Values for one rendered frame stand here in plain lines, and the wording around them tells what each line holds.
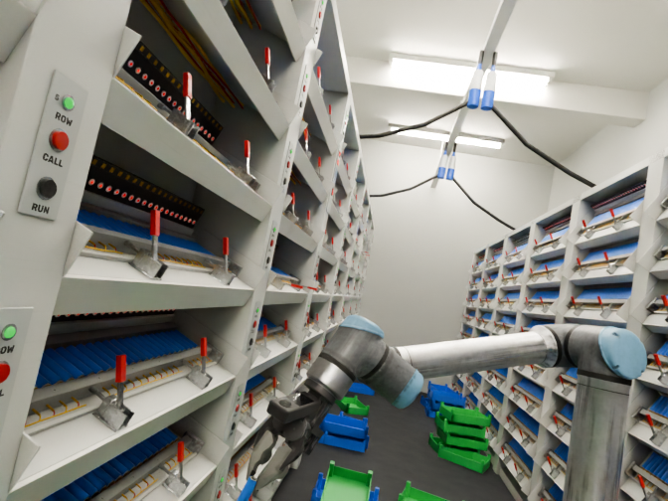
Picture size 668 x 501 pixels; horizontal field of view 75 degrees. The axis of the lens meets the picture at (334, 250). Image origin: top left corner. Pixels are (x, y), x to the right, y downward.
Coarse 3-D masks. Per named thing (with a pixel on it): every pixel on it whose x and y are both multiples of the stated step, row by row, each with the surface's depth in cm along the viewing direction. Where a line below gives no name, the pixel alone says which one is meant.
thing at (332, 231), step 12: (348, 156) 247; (360, 156) 255; (348, 168) 246; (336, 192) 245; (348, 204) 243; (336, 228) 243; (336, 240) 242; (324, 264) 241; (336, 264) 241; (324, 312) 238; (312, 348) 237; (300, 456) 237
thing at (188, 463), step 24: (168, 432) 94; (192, 432) 99; (120, 456) 78; (144, 456) 82; (168, 456) 86; (192, 456) 94; (216, 456) 97; (96, 480) 70; (120, 480) 73; (144, 480) 78; (168, 480) 82; (192, 480) 88
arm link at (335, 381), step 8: (320, 360) 87; (312, 368) 87; (320, 368) 86; (328, 368) 86; (336, 368) 86; (312, 376) 86; (320, 376) 85; (328, 376) 85; (336, 376) 85; (344, 376) 86; (320, 384) 85; (328, 384) 84; (336, 384) 85; (344, 384) 86; (336, 392) 85; (344, 392) 86
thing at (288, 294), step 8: (280, 264) 172; (272, 272) 110; (288, 272) 172; (296, 272) 171; (304, 280) 170; (272, 288) 121; (288, 288) 144; (304, 288) 170; (264, 296) 113; (272, 296) 121; (280, 296) 129; (288, 296) 140; (296, 296) 152; (304, 296) 166; (264, 304) 118
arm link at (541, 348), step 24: (504, 336) 116; (528, 336) 116; (552, 336) 115; (408, 360) 105; (432, 360) 107; (456, 360) 108; (480, 360) 110; (504, 360) 112; (528, 360) 114; (552, 360) 115
